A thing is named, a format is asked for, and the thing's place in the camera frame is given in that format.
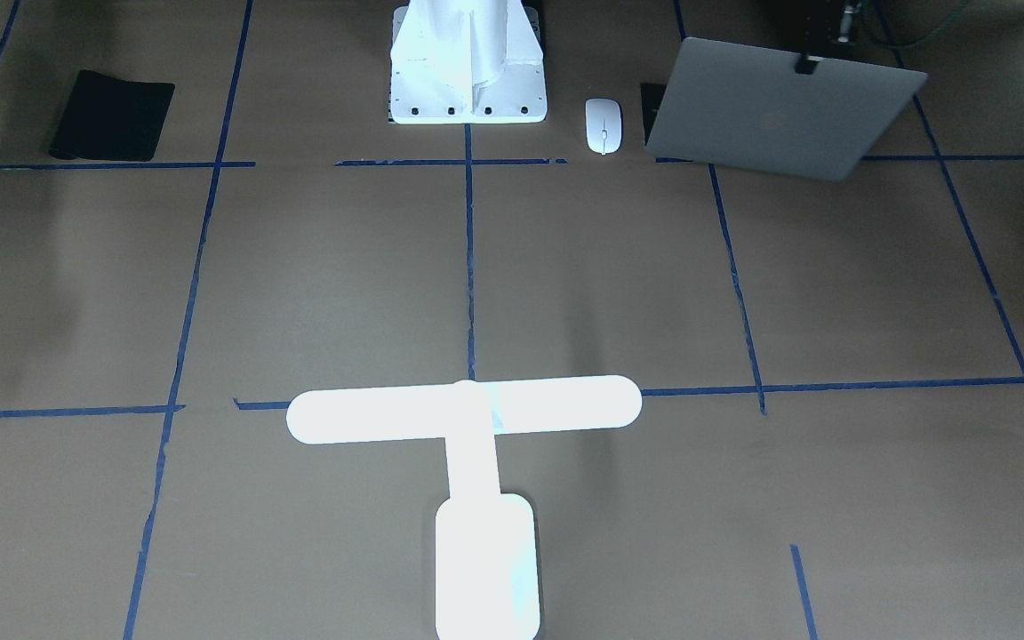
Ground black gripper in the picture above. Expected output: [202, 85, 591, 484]
[779, 1, 865, 76]

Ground grey laptop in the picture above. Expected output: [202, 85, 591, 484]
[645, 37, 928, 181]

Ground black mouse pad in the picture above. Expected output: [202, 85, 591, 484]
[46, 69, 176, 162]

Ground white computer mouse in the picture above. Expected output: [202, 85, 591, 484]
[585, 98, 623, 156]

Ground white desk lamp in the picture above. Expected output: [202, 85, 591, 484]
[287, 374, 643, 639]

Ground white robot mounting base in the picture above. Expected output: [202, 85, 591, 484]
[388, 1, 548, 125]

